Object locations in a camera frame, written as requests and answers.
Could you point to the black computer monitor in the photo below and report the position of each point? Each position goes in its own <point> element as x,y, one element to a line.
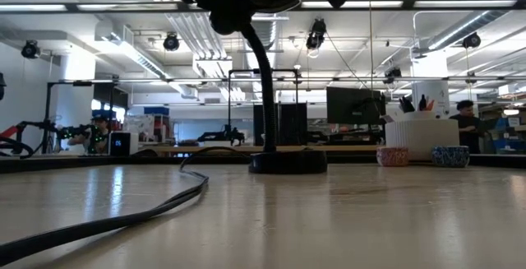
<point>353,104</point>

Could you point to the black ceiling fixture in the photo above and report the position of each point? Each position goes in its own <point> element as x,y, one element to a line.
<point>393,75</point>
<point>171,42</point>
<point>316,34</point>
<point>471,40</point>
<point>30,49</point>

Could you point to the black and white computer tower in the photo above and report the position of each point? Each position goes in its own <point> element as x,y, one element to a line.
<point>119,143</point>

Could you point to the black background robot arm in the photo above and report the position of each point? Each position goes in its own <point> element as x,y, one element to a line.
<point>224,136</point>

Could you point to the pink patterned small bowl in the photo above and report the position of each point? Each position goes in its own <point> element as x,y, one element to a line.
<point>392,156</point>

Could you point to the person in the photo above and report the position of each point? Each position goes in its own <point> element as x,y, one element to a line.
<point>98,137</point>
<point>466,127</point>

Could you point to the black panel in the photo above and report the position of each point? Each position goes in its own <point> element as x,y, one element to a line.
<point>292,123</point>

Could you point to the black gooseneck desk lamp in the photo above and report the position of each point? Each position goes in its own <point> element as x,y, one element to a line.
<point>287,163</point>

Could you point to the blue patterned small bowl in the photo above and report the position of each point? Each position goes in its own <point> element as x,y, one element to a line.
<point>450,156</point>

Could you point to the white ribbed pen holder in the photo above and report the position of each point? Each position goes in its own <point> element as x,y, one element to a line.
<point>423,137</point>

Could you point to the red pen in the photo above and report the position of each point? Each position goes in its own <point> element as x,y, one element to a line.
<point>430,106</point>

